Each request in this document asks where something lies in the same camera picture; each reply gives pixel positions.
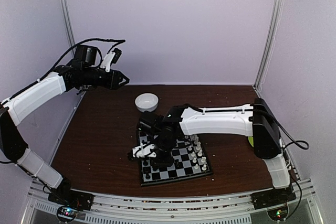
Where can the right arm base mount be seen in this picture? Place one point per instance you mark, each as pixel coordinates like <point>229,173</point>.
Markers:
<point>275,201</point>

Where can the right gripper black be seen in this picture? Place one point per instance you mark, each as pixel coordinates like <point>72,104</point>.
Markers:
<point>157,163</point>

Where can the black white chessboard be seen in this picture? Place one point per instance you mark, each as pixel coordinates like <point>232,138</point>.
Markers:
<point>187,153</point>

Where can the right aluminium corner post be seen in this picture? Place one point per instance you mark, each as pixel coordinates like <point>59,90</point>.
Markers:
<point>269,45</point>

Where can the left aluminium corner post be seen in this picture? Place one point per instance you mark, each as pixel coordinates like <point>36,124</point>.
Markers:
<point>67,22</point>

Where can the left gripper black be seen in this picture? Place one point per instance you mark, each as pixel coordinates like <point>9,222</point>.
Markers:
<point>112,83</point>

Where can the aluminium corner post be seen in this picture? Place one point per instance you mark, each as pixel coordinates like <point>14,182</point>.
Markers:
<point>67,22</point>
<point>269,45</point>

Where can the aluminium front rail frame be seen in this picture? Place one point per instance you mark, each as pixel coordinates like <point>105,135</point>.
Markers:
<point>231,208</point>

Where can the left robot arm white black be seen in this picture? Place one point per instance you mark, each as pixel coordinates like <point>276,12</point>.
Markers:
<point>80,73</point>

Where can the green plate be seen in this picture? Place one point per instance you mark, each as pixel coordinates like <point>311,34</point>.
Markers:
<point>251,141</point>

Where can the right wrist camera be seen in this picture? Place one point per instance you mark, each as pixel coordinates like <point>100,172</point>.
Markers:
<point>142,151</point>

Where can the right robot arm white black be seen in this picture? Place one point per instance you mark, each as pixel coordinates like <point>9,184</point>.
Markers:
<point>251,120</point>

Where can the white ceramic bowl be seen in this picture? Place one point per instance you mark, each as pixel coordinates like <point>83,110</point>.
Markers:
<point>146,102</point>

